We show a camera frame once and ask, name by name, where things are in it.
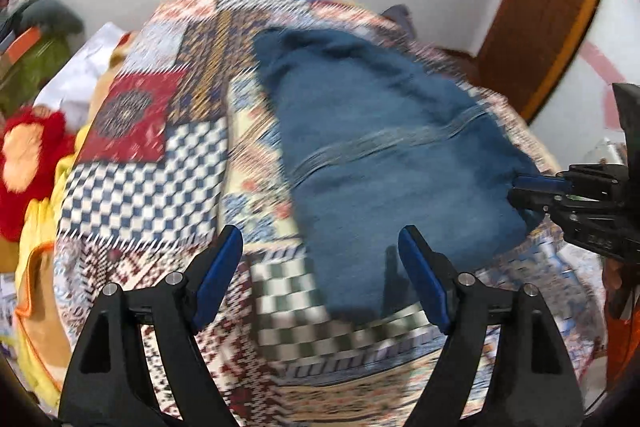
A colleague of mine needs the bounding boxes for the green plush toy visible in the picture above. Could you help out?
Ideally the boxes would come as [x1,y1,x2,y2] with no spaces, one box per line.
[0,0,85,118]

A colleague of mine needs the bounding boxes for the blue denim jacket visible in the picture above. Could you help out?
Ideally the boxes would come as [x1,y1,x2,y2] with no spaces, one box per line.
[250,27,546,318]

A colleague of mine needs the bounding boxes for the white cloth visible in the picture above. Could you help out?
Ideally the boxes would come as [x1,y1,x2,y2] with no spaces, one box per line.
[34,22,138,130]

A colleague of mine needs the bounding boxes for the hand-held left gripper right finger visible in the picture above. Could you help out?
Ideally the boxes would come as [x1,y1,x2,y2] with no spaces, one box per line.
[397,225,586,427]

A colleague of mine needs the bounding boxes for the patchwork printed blanket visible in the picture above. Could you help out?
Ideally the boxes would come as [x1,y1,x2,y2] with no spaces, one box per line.
[50,0,608,427]

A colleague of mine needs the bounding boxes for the red plush toy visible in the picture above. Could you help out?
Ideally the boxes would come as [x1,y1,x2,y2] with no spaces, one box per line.
[0,106,69,242]

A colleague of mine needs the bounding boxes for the brown wooden door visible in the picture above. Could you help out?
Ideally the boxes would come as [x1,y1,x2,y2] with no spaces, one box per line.
[475,0,615,124]

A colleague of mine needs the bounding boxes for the person's orange pants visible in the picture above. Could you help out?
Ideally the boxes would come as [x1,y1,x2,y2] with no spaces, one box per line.
[602,284,640,390]

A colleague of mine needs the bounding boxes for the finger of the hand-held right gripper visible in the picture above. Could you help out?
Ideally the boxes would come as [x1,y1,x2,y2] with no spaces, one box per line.
[514,174,575,195]
[506,188,565,215]

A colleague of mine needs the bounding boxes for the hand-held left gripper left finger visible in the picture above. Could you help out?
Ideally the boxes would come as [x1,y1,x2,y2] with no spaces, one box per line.
[57,225,244,427]

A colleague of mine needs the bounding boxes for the purple pillow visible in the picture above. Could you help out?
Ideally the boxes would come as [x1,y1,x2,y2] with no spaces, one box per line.
[381,4,417,42]

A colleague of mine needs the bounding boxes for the person's right hand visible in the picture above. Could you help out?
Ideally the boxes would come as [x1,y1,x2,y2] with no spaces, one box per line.
[601,257,626,294]

